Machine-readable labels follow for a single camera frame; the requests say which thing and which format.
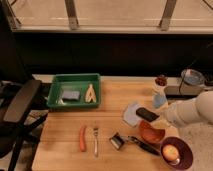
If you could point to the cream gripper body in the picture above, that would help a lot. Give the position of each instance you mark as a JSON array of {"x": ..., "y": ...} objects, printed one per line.
[{"x": 160, "y": 122}]

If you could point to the red bowl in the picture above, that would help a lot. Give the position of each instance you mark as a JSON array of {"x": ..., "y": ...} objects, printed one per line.
[{"x": 150, "y": 134}]

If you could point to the purple bowl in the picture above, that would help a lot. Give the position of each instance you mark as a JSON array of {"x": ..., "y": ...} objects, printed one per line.
[{"x": 185, "y": 153}]

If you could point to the yellow apple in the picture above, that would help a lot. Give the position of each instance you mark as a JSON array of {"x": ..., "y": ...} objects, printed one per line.
[{"x": 170, "y": 152}]

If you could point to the clear plastic bag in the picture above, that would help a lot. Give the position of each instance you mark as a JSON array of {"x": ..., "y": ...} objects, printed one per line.
[{"x": 59, "y": 100}]

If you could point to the black office chair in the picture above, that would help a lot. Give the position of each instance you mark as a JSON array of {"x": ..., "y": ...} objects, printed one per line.
[{"x": 13, "y": 131}]

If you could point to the blue sponge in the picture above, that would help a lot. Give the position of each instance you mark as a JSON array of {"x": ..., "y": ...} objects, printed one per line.
[{"x": 71, "y": 95}]

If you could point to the light blue cloth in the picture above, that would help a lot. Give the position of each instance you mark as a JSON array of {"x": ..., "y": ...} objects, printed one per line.
[{"x": 130, "y": 116}]

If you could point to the green plastic tray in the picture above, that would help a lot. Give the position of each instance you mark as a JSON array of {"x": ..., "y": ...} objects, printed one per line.
[{"x": 76, "y": 82}]

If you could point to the black handled peeler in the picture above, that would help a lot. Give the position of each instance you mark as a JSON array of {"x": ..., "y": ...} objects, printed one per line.
[{"x": 142, "y": 145}]

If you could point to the black eraser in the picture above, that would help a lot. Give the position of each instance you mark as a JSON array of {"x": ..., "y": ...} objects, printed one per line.
[{"x": 146, "y": 114}]

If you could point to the orange carrot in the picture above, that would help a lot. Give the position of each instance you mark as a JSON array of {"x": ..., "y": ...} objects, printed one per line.
[{"x": 82, "y": 142}]

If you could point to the grey round dish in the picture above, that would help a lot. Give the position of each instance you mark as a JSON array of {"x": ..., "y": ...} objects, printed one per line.
[{"x": 192, "y": 77}]

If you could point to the silver fork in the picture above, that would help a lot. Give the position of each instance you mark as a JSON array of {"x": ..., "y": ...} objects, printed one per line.
[{"x": 95, "y": 132}]

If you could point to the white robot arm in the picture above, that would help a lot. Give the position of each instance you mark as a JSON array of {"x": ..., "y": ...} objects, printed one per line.
[{"x": 190, "y": 111}]

